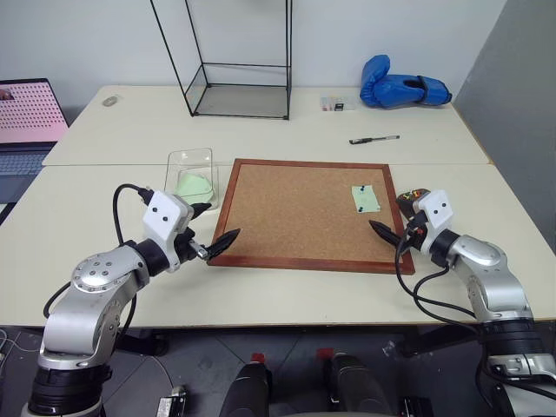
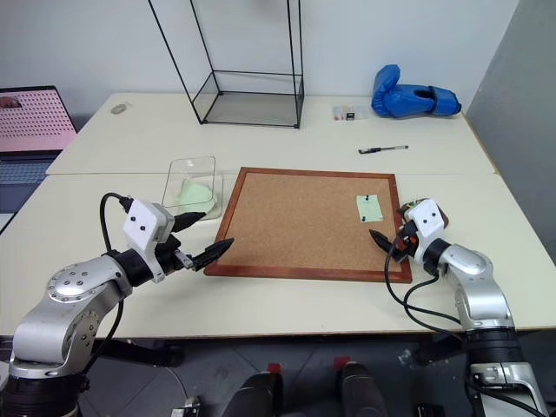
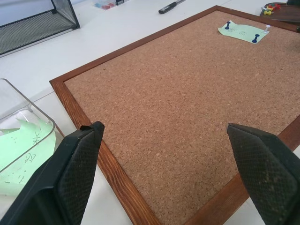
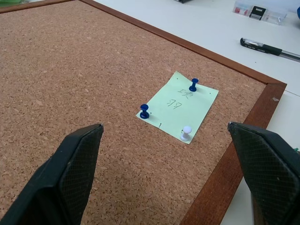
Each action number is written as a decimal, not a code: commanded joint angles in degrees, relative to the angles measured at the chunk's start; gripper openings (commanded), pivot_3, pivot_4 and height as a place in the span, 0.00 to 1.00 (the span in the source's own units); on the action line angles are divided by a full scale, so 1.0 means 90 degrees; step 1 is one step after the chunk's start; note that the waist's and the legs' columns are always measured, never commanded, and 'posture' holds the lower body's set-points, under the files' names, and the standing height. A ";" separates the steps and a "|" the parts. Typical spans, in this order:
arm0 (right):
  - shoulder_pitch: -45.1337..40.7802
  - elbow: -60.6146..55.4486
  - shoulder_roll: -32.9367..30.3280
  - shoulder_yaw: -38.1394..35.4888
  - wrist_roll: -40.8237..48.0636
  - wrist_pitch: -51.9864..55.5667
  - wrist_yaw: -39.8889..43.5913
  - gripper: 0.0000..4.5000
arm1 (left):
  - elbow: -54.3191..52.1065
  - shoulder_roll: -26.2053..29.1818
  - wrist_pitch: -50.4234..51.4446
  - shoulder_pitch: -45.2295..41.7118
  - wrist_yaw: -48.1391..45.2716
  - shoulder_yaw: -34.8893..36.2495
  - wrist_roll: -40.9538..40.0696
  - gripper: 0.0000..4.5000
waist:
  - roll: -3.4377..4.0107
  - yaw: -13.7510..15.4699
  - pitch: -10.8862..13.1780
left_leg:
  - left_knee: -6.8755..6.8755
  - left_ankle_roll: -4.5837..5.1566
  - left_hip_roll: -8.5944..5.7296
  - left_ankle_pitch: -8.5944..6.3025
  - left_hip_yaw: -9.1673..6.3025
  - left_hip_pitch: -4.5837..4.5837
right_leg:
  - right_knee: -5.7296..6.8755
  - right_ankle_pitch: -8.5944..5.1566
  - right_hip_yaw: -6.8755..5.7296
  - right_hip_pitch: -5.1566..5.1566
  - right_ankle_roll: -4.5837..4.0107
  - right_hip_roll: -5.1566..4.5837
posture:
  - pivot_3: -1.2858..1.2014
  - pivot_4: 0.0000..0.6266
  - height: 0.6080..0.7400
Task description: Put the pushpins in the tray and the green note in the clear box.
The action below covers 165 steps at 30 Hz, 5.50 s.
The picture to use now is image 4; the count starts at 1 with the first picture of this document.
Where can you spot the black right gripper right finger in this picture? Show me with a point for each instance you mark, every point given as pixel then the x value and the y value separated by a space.
pixel 269 168

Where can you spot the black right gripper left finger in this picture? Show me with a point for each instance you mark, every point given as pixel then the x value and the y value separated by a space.
pixel 58 178

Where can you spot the white push pin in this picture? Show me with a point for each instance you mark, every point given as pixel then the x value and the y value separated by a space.
pixel 186 133

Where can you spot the wood-framed cork board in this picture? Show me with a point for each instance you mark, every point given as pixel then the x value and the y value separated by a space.
pixel 93 93

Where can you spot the green handwritten paper note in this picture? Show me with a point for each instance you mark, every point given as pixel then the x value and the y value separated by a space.
pixel 180 107

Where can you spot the blue push pin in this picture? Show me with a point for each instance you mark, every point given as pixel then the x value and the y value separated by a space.
pixel 144 111
pixel 193 84

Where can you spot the black gel pen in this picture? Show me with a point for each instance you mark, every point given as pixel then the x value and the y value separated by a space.
pixel 267 48

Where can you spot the blue object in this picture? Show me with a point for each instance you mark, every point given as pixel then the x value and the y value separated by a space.
pixel 297 16

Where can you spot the clear plastic parts box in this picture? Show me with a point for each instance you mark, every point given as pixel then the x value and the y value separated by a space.
pixel 257 11

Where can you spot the dark object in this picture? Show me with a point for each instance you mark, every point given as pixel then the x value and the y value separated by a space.
pixel 184 1

